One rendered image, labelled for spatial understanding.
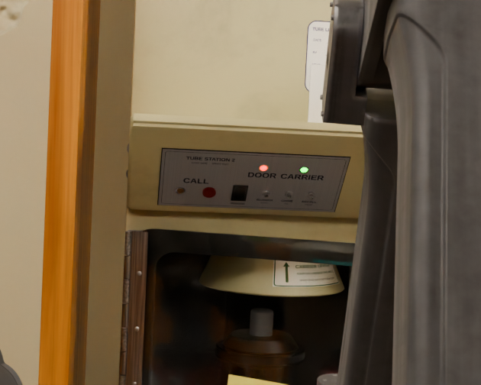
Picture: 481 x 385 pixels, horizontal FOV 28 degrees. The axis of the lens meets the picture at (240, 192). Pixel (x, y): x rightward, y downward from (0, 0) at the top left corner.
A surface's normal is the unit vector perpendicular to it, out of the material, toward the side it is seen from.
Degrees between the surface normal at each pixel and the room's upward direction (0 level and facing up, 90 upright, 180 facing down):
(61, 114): 90
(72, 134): 90
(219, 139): 135
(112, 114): 90
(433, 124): 65
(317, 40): 90
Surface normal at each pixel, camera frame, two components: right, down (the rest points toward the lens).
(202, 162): 0.05, 0.75
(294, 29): 0.11, 0.06
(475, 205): 0.00, -0.38
